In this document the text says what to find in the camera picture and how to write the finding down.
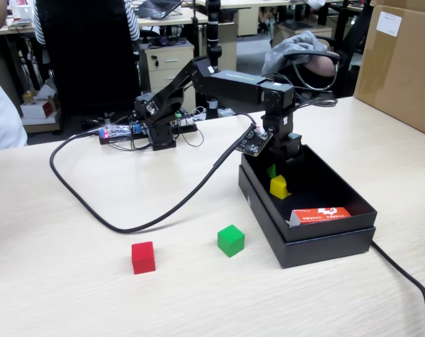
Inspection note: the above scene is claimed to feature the black controller board base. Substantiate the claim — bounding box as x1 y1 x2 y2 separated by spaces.
98 119 199 145

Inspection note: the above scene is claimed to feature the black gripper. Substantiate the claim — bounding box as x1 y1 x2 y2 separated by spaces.
261 111 304 180

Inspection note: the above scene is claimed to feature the green wooden cube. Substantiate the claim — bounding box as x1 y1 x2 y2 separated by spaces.
217 224 245 258

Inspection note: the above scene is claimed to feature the black cardboard box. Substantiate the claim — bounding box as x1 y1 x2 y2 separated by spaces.
237 143 378 270

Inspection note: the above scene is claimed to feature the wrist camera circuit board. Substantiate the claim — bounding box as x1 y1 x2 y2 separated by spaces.
235 123 273 158

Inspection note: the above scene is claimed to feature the black vertical stand pole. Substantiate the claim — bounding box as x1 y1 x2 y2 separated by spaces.
204 0 223 119

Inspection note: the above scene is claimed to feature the black open laptop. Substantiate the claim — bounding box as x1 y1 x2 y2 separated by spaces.
137 0 184 20

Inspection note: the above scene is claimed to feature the large black office chair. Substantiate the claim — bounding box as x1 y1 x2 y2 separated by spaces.
35 0 143 119

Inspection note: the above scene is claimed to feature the red wooden cube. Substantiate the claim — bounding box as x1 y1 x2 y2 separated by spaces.
130 241 156 275

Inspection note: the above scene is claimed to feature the grey fleece blanket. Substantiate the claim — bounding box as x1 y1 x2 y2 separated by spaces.
261 30 329 78

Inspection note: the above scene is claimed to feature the slim black office chair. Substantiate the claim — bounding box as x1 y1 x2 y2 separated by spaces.
333 0 373 99

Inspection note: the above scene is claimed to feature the large brown cardboard box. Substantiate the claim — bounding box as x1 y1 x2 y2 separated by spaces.
353 0 425 140

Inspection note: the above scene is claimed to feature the smooth black power cable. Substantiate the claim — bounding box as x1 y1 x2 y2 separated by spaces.
229 112 425 337

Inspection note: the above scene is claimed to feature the white shipping label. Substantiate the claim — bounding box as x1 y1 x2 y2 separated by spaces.
376 11 403 38

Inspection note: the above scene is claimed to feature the white and red small box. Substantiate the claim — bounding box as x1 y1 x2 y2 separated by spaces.
20 100 58 120

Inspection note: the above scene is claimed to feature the thick sleeved black cable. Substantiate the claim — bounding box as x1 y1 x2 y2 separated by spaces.
49 122 261 234

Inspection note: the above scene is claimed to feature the person in striped shirt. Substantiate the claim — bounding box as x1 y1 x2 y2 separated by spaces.
32 0 140 46

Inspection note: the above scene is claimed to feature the beige cabinet without handles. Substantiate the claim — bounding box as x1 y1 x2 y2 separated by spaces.
201 22 238 74

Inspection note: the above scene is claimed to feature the person in white shirt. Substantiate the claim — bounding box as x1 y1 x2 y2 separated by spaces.
0 68 28 152

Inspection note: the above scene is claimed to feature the yellow wooden cube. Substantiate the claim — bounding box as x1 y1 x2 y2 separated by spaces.
269 175 292 199

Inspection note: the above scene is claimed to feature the orange paper carton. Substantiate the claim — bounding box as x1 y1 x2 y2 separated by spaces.
285 206 353 228

